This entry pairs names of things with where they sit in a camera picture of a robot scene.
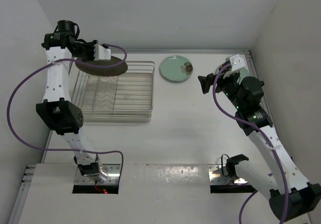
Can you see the aluminium frame rail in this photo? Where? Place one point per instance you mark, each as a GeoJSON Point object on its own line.
{"type": "Point", "coordinates": [256, 70]}

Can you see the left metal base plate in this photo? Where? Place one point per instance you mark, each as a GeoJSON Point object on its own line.
{"type": "Point", "coordinates": [109, 176]}

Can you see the brown plate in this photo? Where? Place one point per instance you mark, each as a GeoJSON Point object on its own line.
{"type": "Point", "coordinates": [104, 68]}

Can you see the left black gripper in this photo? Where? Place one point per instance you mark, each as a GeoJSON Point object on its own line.
{"type": "Point", "coordinates": [91, 44]}

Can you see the metal base plate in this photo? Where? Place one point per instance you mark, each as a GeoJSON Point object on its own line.
{"type": "Point", "coordinates": [219, 176]}
{"type": "Point", "coordinates": [109, 176]}

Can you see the green floral plate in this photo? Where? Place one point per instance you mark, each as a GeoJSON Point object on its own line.
{"type": "Point", "coordinates": [176, 68]}
{"type": "Point", "coordinates": [243, 73]}

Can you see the green floral plate right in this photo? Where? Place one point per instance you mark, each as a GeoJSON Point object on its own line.
{"type": "Point", "coordinates": [243, 73]}

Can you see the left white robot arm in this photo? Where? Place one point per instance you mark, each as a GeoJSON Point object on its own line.
{"type": "Point", "coordinates": [57, 110]}

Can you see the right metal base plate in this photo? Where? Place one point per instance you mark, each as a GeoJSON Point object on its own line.
{"type": "Point", "coordinates": [219, 176]}

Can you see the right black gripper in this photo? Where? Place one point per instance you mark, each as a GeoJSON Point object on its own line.
{"type": "Point", "coordinates": [206, 82]}

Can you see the white front cover board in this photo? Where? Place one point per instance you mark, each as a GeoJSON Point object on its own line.
{"type": "Point", "coordinates": [147, 194]}

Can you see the green floral plate left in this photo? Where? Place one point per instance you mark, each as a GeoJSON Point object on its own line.
{"type": "Point", "coordinates": [176, 68]}

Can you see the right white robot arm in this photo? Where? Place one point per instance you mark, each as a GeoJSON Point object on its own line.
{"type": "Point", "coordinates": [289, 193]}

